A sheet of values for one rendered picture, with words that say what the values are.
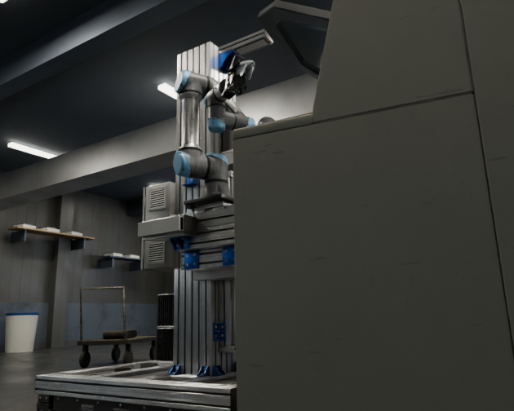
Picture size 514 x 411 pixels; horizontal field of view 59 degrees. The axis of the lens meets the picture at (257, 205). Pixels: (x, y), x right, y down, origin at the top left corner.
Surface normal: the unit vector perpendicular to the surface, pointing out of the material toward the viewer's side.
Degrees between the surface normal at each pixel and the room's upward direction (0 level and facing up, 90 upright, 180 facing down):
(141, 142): 90
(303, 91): 90
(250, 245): 90
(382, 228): 90
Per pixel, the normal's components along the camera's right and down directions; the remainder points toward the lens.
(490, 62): -0.40, -0.21
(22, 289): 0.84, -0.15
